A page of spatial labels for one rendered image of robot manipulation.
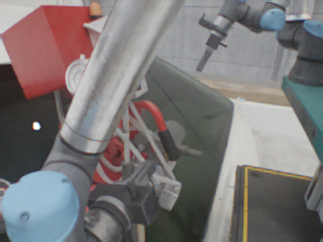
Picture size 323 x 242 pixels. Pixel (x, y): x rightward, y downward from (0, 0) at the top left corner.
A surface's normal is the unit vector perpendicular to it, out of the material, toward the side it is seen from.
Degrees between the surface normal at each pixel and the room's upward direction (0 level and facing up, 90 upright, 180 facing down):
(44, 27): 90
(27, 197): 0
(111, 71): 88
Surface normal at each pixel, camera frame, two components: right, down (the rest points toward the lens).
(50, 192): 0.01, -0.90
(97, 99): 0.04, 0.40
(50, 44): -0.38, 0.40
